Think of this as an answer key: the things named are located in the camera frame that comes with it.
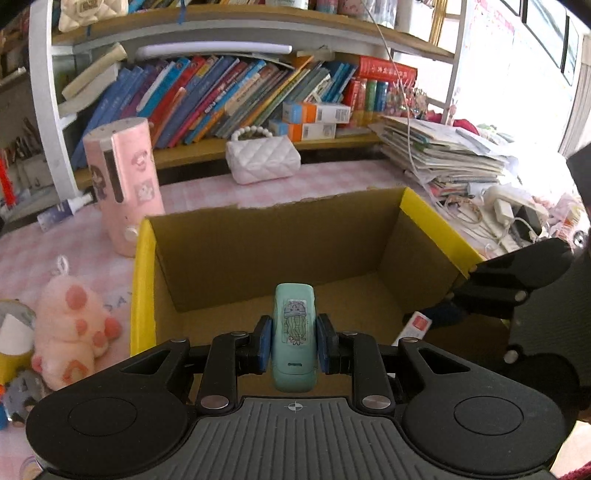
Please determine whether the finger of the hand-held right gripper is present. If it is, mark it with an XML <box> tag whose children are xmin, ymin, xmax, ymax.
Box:
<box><xmin>424</xmin><ymin>278</ymin><xmax>530</xmax><ymax>329</ymax></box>
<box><xmin>466</xmin><ymin>237</ymin><xmax>575</xmax><ymax>290</ymax></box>

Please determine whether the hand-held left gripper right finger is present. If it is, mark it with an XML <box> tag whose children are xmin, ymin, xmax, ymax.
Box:
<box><xmin>315</xmin><ymin>314</ymin><xmax>472</xmax><ymax>411</ymax></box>

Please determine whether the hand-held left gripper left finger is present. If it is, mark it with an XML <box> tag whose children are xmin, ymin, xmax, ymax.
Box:
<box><xmin>121</xmin><ymin>315</ymin><xmax>274</xmax><ymax>413</ymax></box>

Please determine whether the teal handheld device with sticker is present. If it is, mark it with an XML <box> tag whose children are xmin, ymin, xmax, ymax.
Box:
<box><xmin>270</xmin><ymin>282</ymin><xmax>319</xmax><ymax>393</ymax></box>

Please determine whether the small red white box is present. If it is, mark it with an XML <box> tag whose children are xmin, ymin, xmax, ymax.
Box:
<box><xmin>393</xmin><ymin>311</ymin><xmax>434</xmax><ymax>347</ymax></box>

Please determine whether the cardboard box with yellow rim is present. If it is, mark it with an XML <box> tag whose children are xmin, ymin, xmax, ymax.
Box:
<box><xmin>130</xmin><ymin>187</ymin><xmax>511</xmax><ymax>407</ymax></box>

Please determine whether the pink plush pig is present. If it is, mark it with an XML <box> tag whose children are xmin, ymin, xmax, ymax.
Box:
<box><xmin>31</xmin><ymin>256</ymin><xmax>123</xmax><ymax>391</ymax></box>

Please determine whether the black power adapter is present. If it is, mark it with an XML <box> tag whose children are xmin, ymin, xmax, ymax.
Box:
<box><xmin>515</xmin><ymin>205</ymin><xmax>546</xmax><ymax>237</ymax></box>

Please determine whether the white power strip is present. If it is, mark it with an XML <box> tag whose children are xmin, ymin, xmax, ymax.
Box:
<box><xmin>482</xmin><ymin>185</ymin><xmax>536</xmax><ymax>227</ymax></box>

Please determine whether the stack of papers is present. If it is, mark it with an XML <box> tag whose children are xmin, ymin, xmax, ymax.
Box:
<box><xmin>369</xmin><ymin>115</ymin><xmax>520</xmax><ymax>199</ymax></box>

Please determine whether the red cloth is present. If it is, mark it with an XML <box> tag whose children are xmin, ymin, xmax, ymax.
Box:
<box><xmin>425</xmin><ymin>111</ymin><xmax>481</xmax><ymax>136</ymax></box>

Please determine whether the white quilted purse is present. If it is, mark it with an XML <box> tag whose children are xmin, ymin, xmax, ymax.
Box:
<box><xmin>225</xmin><ymin>126</ymin><xmax>302</xmax><ymax>185</ymax></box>

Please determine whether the colourful sparkly trinket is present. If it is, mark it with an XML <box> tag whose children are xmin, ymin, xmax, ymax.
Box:
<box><xmin>388</xmin><ymin>85</ymin><xmax>430</xmax><ymax>117</ymax></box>

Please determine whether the window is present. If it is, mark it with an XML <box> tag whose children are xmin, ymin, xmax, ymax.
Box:
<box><xmin>466</xmin><ymin>0</ymin><xmax>591</xmax><ymax>155</ymax></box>

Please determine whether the pink humidifier with stickers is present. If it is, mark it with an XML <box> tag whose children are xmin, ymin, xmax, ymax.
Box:
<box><xmin>83</xmin><ymin>117</ymin><xmax>165</xmax><ymax>257</ymax></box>

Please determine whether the orange white carton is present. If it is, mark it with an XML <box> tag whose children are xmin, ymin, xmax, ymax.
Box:
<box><xmin>268</xmin><ymin>119</ymin><xmax>337</xmax><ymax>141</ymax></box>
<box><xmin>283</xmin><ymin>102</ymin><xmax>352</xmax><ymax>125</ymax></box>

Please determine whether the set of small colourful books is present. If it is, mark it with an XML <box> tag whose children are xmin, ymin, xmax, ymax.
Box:
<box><xmin>344</xmin><ymin>78</ymin><xmax>402</xmax><ymax>127</ymax></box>

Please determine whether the thick red dictionary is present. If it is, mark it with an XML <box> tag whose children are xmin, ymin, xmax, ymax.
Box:
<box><xmin>358</xmin><ymin>56</ymin><xmax>419</xmax><ymax>84</ymax></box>

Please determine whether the small spray bottle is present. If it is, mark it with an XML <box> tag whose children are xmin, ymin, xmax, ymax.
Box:
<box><xmin>37</xmin><ymin>191</ymin><xmax>95</xmax><ymax>232</ymax></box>

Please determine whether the grey haired doll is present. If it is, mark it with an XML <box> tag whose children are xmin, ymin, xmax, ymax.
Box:
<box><xmin>0</xmin><ymin>369</ymin><xmax>54</xmax><ymax>428</ymax></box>

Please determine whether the row of leaning books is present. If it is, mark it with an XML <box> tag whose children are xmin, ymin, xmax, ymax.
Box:
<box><xmin>76</xmin><ymin>55</ymin><xmax>361</xmax><ymax>151</ymax></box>

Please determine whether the yellow white figure toy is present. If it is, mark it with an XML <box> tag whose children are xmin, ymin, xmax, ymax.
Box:
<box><xmin>0</xmin><ymin>299</ymin><xmax>38</xmax><ymax>386</ymax></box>

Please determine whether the bundle of yellow sticks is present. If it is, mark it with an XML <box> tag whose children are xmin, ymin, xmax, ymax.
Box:
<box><xmin>429</xmin><ymin>0</ymin><xmax>450</xmax><ymax>44</ymax></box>

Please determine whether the white pen cup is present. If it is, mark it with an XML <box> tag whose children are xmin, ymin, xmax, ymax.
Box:
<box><xmin>396</xmin><ymin>0</ymin><xmax>435</xmax><ymax>34</ymax></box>

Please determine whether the pen holder with pens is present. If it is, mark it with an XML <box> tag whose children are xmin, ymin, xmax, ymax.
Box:
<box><xmin>0</xmin><ymin>117</ymin><xmax>52</xmax><ymax>204</ymax></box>

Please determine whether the red white tube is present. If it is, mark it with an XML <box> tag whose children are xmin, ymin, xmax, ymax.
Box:
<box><xmin>0</xmin><ymin>152</ymin><xmax>17</xmax><ymax>210</ymax></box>

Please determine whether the cream thick book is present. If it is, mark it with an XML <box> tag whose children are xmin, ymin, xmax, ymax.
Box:
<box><xmin>62</xmin><ymin>44</ymin><xmax>127</xmax><ymax>100</ymax></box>

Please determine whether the white bookshelf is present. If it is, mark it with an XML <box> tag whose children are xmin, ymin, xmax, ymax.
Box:
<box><xmin>28</xmin><ymin>0</ymin><xmax>467</xmax><ymax>199</ymax></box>

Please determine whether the row of upright books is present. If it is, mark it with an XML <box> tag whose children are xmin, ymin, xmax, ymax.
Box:
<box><xmin>129</xmin><ymin>0</ymin><xmax>185</xmax><ymax>12</ymax></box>

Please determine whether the cream quilted purse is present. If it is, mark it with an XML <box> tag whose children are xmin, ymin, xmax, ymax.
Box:
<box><xmin>58</xmin><ymin>0</ymin><xmax>130</xmax><ymax>32</ymax></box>

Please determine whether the white hanging cable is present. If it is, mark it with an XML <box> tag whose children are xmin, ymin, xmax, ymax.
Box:
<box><xmin>365</xmin><ymin>0</ymin><xmax>446</xmax><ymax>210</ymax></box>

